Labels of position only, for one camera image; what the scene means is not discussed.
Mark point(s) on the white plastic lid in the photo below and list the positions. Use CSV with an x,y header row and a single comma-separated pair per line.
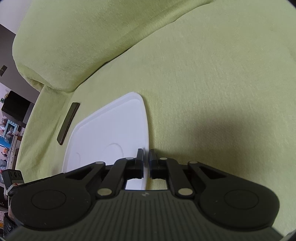
x,y
113,132

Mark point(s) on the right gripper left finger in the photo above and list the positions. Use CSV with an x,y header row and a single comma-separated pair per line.
x,y
123,170

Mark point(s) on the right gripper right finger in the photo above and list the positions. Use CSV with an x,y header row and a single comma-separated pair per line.
x,y
171,171

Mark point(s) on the green sofa cover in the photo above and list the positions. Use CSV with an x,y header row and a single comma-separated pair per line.
x,y
217,79

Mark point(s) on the black flat remote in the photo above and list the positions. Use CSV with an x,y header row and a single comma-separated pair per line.
x,y
67,122

